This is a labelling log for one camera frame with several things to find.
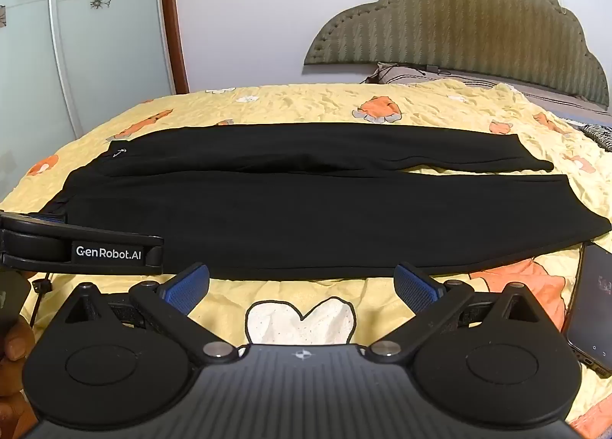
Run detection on flower print wardrobe door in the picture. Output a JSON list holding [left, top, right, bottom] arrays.
[[0, 0, 179, 210]]

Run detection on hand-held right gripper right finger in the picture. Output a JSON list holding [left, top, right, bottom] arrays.
[[365, 262, 541, 364]]

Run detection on black cord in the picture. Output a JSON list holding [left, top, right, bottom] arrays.
[[28, 272, 52, 327]]

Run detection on black pants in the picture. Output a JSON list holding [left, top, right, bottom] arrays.
[[47, 122, 612, 280]]

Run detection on brown wooden wardrobe frame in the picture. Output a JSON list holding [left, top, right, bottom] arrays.
[[157, 0, 190, 94]]

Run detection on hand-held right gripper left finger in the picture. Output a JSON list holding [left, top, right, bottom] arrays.
[[64, 263, 238, 364]]

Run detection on yellow printed blanket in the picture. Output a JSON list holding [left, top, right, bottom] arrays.
[[0, 78, 612, 439]]

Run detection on black smartphone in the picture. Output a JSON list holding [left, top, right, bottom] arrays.
[[566, 240, 612, 379]]

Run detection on person's left hand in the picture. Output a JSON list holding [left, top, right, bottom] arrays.
[[0, 317, 38, 426]]

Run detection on olive padded headboard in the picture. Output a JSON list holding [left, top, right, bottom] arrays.
[[304, 0, 610, 110]]

